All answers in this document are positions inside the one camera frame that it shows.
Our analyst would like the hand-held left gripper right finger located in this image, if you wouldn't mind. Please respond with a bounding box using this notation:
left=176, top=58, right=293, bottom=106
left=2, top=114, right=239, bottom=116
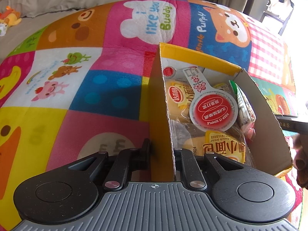
left=174, top=147, right=244, bottom=189

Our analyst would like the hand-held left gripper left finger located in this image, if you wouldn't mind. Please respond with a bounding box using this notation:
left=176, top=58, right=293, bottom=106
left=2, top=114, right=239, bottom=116
left=65, top=138, right=153, bottom=189

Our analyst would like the clear bread packet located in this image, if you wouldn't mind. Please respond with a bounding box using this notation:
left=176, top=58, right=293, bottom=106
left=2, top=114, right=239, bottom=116
left=170, top=120, right=249, bottom=167

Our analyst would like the green white snack packet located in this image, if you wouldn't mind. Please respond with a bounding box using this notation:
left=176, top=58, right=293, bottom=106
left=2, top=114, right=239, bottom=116
left=228, top=80, right=257, bottom=140

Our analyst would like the round red white sauce pack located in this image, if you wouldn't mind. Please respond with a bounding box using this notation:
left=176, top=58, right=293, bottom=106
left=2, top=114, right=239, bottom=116
left=182, top=67, right=239, bottom=132

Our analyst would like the yellow cardboard box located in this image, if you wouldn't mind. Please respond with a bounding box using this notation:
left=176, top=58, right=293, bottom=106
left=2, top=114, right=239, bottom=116
left=144, top=42, right=294, bottom=182

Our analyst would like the bread packet with red logo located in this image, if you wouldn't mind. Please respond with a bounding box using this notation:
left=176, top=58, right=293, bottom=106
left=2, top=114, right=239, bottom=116
left=164, top=78, right=201, bottom=124

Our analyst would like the small yellow packet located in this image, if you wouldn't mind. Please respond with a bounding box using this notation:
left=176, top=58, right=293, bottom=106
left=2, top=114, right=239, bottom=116
left=213, top=83, right=232, bottom=95

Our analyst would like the person's right hand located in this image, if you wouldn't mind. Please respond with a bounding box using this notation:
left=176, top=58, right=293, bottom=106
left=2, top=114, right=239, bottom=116
left=292, top=134, right=308, bottom=191

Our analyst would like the colourful cartoon animal mat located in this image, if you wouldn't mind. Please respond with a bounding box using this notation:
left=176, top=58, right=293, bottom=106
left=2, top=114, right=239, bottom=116
left=0, top=0, right=308, bottom=231

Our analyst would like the black metal rack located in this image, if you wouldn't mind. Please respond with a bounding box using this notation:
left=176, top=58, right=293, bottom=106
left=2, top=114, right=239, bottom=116
left=262, top=2, right=293, bottom=37

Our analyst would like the orange plush toy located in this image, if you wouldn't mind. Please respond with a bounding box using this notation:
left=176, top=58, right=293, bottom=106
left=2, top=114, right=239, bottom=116
left=0, top=6, right=22, bottom=27

